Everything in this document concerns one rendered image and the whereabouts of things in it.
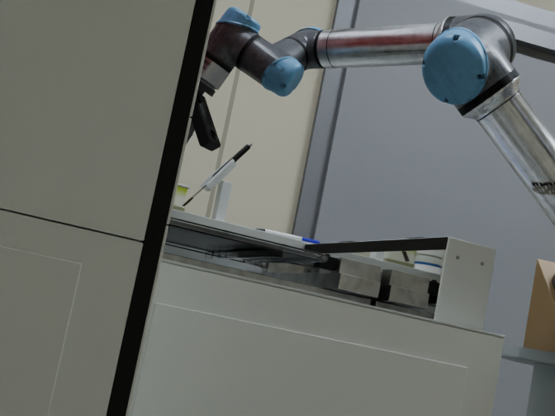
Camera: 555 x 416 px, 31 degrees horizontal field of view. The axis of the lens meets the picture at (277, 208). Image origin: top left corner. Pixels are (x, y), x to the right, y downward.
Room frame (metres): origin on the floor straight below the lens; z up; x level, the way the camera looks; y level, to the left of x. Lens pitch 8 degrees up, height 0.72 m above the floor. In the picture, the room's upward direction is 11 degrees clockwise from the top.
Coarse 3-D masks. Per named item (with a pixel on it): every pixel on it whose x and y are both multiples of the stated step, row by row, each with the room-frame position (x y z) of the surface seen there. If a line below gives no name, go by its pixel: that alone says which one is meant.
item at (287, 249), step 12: (180, 228) 1.60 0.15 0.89; (192, 228) 1.60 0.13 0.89; (204, 228) 1.61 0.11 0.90; (216, 228) 1.62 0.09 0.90; (240, 240) 1.63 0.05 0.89; (252, 240) 1.64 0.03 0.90; (264, 240) 1.65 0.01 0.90; (288, 252) 1.67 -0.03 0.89; (300, 252) 1.67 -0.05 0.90; (312, 252) 1.68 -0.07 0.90
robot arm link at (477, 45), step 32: (448, 32) 1.60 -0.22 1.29; (480, 32) 1.60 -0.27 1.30; (448, 64) 1.59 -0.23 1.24; (480, 64) 1.56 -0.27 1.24; (448, 96) 1.62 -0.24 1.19; (480, 96) 1.60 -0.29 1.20; (512, 96) 1.61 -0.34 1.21; (512, 128) 1.62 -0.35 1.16; (544, 128) 1.63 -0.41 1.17; (512, 160) 1.65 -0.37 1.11; (544, 160) 1.62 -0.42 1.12; (544, 192) 1.64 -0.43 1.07
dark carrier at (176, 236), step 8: (168, 232) 1.76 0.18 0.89; (176, 232) 1.73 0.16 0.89; (184, 232) 1.70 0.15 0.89; (192, 232) 1.68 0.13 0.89; (168, 240) 1.92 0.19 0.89; (176, 240) 1.89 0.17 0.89; (184, 240) 1.85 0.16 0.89; (192, 240) 1.82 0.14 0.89; (200, 240) 1.79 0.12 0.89; (208, 240) 1.76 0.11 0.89; (216, 240) 1.74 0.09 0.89; (224, 240) 1.71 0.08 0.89; (200, 248) 1.96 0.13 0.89; (208, 248) 1.93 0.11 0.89; (216, 248) 1.89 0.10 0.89; (224, 248) 1.86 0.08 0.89; (232, 248) 1.83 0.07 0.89; (240, 248) 1.80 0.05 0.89; (248, 248) 1.77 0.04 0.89; (256, 248) 1.74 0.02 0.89; (264, 248) 1.71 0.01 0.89; (288, 256) 1.76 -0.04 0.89; (296, 256) 1.73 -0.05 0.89
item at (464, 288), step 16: (448, 240) 1.60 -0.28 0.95; (448, 256) 1.60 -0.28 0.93; (464, 256) 1.61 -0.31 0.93; (480, 256) 1.62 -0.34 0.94; (448, 272) 1.60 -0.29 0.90; (464, 272) 1.61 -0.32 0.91; (480, 272) 1.63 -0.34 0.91; (448, 288) 1.61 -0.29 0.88; (464, 288) 1.62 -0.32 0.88; (480, 288) 1.63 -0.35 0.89; (448, 304) 1.61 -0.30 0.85; (464, 304) 1.62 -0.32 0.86; (480, 304) 1.63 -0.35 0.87; (448, 320) 1.61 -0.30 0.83; (464, 320) 1.62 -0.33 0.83; (480, 320) 1.63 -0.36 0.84
